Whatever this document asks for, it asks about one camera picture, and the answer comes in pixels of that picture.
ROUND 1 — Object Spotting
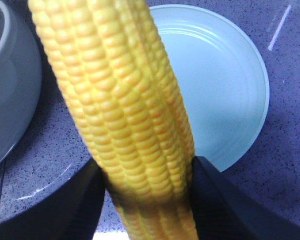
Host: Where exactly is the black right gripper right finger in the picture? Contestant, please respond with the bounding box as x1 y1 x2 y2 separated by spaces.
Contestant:
191 156 300 240

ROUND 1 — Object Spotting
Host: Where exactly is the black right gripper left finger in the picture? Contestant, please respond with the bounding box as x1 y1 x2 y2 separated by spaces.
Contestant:
0 159 105 240

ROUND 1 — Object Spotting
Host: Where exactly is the bright yellow corn cob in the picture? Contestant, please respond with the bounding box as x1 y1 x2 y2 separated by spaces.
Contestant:
28 0 198 240

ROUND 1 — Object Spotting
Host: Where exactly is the mint green plate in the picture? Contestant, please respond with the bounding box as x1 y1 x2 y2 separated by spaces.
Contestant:
150 4 270 171

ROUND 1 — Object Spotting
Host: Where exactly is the pale green electric cooking pot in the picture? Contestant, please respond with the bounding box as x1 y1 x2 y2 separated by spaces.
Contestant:
0 0 42 163

